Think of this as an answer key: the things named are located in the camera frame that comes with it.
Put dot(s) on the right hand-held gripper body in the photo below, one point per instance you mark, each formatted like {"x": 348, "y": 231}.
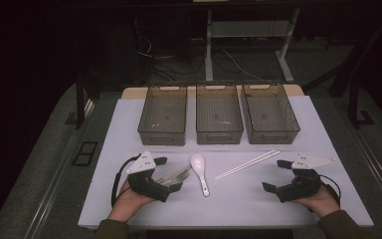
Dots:
{"x": 303, "y": 186}

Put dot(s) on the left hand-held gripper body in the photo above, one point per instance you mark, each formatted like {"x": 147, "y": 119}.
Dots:
{"x": 146, "y": 182}

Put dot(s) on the metal fork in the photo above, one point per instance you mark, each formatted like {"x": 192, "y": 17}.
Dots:
{"x": 184, "y": 176}

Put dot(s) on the white chopstick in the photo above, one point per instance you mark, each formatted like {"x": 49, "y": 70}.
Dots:
{"x": 245, "y": 164}
{"x": 247, "y": 167}

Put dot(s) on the white ceramic spoon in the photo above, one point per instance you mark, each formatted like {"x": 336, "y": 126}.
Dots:
{"x": 198, "y": 164}

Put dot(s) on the transparent grey plastic bin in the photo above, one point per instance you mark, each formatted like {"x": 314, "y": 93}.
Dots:
{"x": 219, "y": 109}
{"x": 268, "y": 109}
{"x": 162, "y": 113}

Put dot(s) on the person's left hand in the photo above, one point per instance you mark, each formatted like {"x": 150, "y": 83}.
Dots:
{"x": 129, "y": 202}

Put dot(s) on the person's right hand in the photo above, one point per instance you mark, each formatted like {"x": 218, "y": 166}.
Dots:
{"x": 323, "y": 204}

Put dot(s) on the black metal stand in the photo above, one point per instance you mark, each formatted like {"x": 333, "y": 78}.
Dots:
{"x": 353, "y": 103}

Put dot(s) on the black slanted bar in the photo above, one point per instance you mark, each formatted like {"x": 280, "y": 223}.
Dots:
{"x": 344, "y": 76}

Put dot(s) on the black rectangular floor frame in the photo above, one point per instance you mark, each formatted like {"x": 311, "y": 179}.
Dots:
{"x": 84, "y": 153}

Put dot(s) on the metal floor rail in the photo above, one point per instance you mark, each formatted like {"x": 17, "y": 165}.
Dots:
{"x": 378, "y": 172}
{"x": 46, "y": 205}

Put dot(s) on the white desk frame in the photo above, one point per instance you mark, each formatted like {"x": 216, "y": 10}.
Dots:
{"x": 209, "y": 49}

